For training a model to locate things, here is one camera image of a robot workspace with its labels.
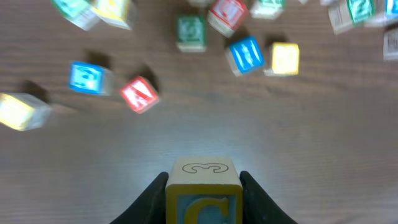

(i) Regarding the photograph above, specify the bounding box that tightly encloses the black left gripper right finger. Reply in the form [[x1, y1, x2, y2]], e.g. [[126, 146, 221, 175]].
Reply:
[[239, 171, 297, 224]]

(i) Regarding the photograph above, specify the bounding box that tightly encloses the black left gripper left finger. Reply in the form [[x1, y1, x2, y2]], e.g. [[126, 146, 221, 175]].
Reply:
[[110, 172, 169, 224]]

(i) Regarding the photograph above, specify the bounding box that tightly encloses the yellow C block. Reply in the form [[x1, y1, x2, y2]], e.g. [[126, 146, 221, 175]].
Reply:
[[165, 157, 243, 224]]

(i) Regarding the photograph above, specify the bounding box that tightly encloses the yellow O block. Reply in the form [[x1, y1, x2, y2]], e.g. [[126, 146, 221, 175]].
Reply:
[[264, 42, 300, 77]]

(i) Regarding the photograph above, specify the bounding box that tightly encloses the green R block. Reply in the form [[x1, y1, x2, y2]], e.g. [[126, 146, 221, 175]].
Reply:
[[250, 0, 285, 20]]

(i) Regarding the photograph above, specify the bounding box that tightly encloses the blue L block front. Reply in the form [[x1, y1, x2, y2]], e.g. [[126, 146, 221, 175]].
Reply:
[[383, 28, 398, 60]]

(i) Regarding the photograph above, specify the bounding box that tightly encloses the red A block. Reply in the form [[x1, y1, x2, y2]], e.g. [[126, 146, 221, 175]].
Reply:
[[119, 76, 160, 114]]

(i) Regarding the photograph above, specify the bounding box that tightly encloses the blue P block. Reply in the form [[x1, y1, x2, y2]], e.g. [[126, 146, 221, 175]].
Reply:
[[68, 61, 113, 96]]

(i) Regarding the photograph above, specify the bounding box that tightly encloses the blue H block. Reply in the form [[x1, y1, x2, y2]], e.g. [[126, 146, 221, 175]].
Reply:
[[225, 36, 265, 77]]

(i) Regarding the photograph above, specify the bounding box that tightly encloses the yellow K block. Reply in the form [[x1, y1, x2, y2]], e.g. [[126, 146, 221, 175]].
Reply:
[[1, 93, 52, 131]]

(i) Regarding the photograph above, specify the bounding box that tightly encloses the green Z block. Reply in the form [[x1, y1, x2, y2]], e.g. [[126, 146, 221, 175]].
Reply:
[[177, 15, 206, 53]]

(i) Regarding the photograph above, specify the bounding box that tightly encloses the red U block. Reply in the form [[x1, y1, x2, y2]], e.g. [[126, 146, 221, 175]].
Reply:
[[208, 0, 248, 37]]

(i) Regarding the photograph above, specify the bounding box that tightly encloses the yellow S block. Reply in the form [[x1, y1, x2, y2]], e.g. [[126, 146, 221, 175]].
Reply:
[[93, 0, 137, 30]]

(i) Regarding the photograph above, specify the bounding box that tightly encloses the green 7 block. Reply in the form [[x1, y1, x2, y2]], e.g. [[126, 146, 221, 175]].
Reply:
[[50, 0, 100, 31]]

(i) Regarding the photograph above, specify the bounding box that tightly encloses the yellow Q block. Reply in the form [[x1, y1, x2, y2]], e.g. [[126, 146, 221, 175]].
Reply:
[[187, 0, 215, 7]]

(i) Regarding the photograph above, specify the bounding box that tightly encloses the green N block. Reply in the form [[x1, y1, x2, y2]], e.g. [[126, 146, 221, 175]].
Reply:
[[328, 0, 375, 34]]

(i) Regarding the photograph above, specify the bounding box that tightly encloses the blue 2 block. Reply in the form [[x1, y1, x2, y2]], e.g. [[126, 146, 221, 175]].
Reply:
[[364, 0, 397, 27]]

